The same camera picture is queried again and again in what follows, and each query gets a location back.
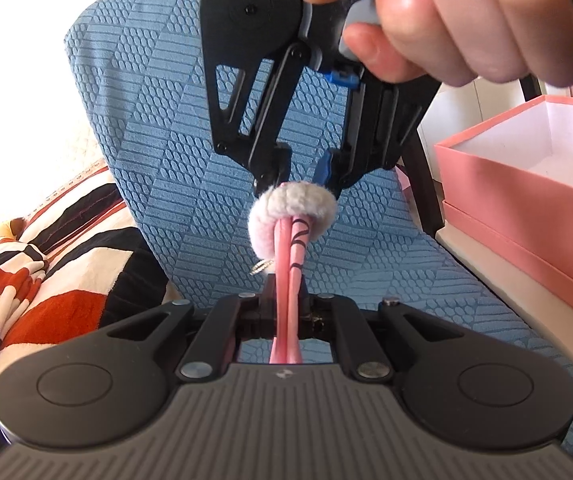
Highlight blue textured mattress cover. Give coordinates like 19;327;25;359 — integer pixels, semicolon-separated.
64;0;573;461

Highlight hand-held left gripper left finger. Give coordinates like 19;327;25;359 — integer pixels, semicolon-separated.
108;280;280;384

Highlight person's right hand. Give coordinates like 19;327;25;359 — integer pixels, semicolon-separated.
301;0;573;89

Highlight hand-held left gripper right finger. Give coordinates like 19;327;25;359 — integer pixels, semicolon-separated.
297;280;463;384

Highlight striped orange black cream blanket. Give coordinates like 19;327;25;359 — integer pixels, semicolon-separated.
0;160;183;461

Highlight pink gift box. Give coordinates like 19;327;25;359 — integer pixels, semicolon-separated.
434;95;573;334

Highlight white fluffy hair tie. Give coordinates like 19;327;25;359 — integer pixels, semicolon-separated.
248;183;339;277

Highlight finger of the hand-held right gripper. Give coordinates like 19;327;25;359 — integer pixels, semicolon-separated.
205;45;313;197
315;71;441;199

